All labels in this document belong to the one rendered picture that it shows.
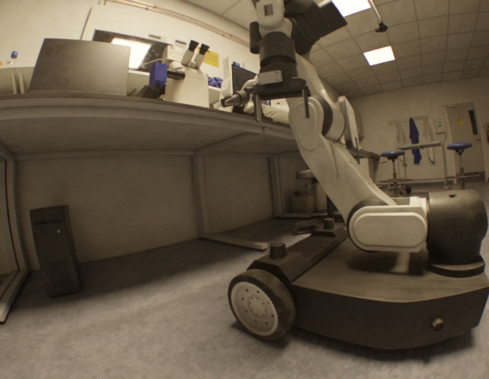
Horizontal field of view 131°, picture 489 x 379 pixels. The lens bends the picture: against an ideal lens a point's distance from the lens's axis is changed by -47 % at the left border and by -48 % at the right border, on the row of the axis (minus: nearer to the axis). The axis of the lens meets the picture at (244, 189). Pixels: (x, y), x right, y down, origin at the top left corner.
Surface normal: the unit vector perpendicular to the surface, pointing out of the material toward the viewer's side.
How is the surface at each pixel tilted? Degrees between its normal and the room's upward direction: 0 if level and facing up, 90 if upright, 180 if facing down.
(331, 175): 115
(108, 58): 86
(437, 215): 71
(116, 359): 0
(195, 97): 91
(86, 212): 90
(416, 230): 90
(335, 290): 0
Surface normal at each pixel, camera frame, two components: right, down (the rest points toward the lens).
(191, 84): 0.70, -0.03
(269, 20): -0.37, 0.00
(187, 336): -0.09, -1.00
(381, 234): -0.70, 0.08
